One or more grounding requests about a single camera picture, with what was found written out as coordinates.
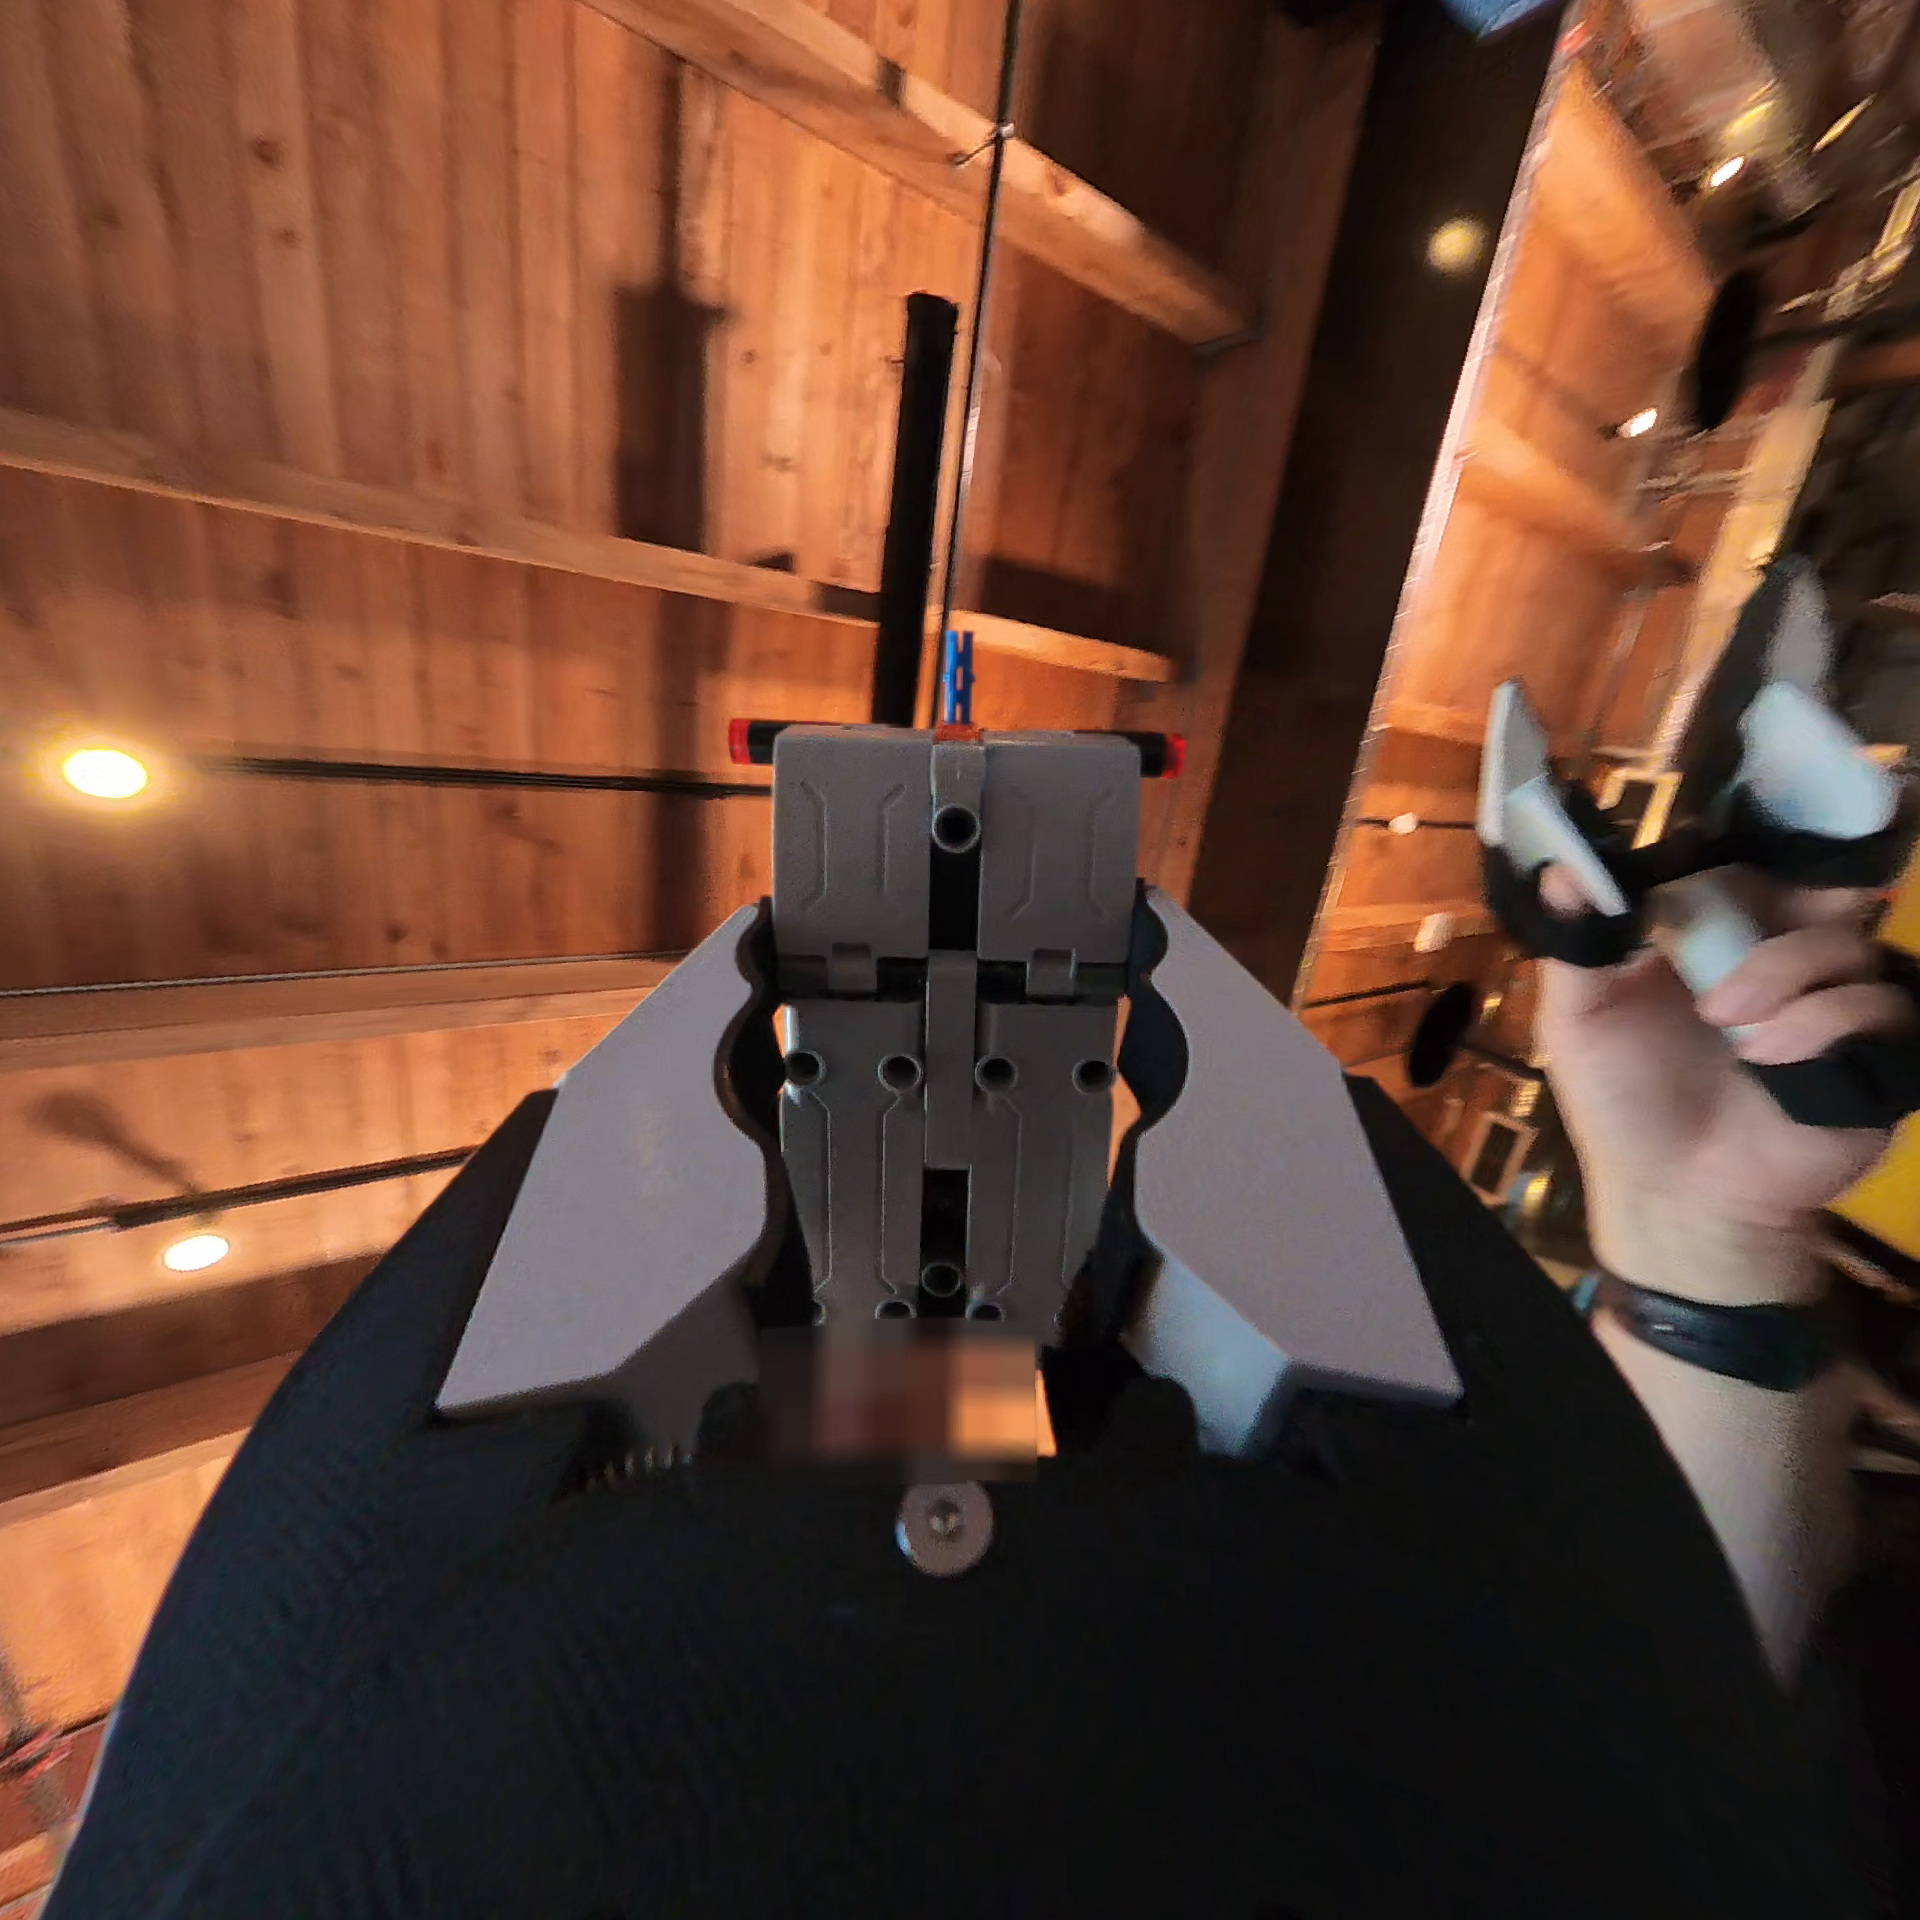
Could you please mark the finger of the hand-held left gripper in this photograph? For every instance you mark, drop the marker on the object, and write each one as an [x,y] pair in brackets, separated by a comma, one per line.
[1809,763]
[1553,818]

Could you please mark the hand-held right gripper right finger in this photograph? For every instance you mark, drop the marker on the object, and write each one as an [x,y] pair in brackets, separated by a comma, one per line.
[1289,1201]

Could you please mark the black round lamp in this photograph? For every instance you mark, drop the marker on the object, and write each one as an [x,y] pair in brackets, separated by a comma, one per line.
[1728,352]
[1442,1037]

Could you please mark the person's left hand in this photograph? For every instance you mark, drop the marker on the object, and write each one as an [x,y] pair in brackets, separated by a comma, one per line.
[1664,1155]

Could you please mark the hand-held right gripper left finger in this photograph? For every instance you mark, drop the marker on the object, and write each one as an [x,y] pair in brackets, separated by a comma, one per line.
[599,1201]

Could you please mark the black grey building block assembly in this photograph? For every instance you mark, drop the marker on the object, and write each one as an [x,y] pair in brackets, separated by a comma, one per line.
[856,870]

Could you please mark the black wristwatch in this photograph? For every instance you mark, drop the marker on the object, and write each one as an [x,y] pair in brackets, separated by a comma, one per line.
[1724,1336]

